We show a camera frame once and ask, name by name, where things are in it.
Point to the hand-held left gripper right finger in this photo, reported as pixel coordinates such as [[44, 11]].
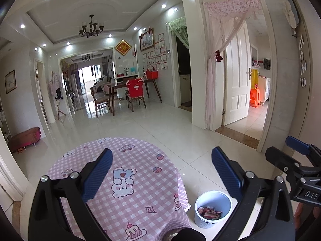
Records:
[[227, 175]]

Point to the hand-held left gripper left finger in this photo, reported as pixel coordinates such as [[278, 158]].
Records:
[[96, 177]]

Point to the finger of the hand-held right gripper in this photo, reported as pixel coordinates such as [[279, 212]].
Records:
[[297, 144], [280, 157]]

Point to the pale blue plastic bin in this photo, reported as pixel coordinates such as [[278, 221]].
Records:
[[215, 198]]

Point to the red snack packet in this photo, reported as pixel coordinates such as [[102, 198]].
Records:
[[212, 214]]

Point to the red white checked packet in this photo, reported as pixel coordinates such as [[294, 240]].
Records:
[[200, 210]]

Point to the person's right hand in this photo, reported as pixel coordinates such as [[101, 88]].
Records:
[[302, 216]]

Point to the round table pink checked tablecloth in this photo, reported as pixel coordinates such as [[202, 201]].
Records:
[[150, 180]]

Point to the orange plastic stool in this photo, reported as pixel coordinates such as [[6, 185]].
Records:
[[255, 98]]

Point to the white cabinet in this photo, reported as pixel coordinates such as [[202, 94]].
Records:
[[264, 89]]

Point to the dark cloth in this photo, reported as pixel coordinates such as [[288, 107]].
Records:
[[186, 234]]

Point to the wooden dining chair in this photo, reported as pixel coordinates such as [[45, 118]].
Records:
[[136, 101], [101, 100]]

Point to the wooden coat rack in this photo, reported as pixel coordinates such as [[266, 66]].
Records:
[[60, 108]]

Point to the orange slippers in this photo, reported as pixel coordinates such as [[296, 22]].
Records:
[[20, 151]]

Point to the maroon ottoman bench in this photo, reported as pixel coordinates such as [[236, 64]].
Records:
[[23, 136]]

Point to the pink floral curtain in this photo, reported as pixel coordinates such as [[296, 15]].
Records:
[[213, 93]]

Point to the dark hanging bag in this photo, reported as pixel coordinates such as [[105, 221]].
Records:
[[267, 64]]

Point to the white panel door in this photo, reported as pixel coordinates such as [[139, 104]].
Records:
[[237, 80]]

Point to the light sofa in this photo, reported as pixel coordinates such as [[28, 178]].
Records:
[[100, 85]]

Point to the white standing air conditioner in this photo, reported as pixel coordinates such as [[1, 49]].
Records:
[[74, 87]]

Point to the wooden dining table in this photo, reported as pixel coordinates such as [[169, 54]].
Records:
[[120, 84]]

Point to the red chair cover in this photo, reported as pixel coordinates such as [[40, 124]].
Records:
[[135, 87]]

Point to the white appliance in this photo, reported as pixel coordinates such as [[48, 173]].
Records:
[[184, 87]]

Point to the white shelf rack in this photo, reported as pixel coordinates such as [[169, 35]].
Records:
[[7, 136]]

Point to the white framed mirror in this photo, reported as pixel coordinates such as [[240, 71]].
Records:
[[255, 54]]

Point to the white sideboard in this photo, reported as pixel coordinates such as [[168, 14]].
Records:
[[120, 77]]

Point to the pink garment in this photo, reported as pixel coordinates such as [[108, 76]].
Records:
[[54, 82]]

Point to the teal jar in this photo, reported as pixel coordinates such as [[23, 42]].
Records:
[[133, 70]]

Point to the red bag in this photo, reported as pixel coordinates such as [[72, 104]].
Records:
[[152, 74]]

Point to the red curtain bow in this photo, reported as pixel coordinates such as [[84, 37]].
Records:
[[219, 56]]

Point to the small black chandelier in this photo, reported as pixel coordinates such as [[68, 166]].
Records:
[[87, 57]]

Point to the small framed picture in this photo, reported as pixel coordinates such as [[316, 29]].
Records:
[[10, 81]]

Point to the white hanging cloth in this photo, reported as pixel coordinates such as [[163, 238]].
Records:
[[291, 13]]

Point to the large framed painting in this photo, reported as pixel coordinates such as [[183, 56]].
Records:
[[146, 40]]

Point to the large black chandelier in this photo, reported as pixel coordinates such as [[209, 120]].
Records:
[[90, 29]]

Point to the green curtain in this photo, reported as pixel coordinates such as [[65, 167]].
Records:
[[183, 32]]

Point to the white shell wall decorations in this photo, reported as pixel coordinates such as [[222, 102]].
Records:
[[303, 62]]

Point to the red wall ornament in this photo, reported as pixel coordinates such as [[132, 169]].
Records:
[[135, 51]]

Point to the wall of paper certificates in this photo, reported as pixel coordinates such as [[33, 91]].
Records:
[[156, 60]]

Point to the red diamond wall decoration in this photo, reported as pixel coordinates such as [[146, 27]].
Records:
[[123, 47]]

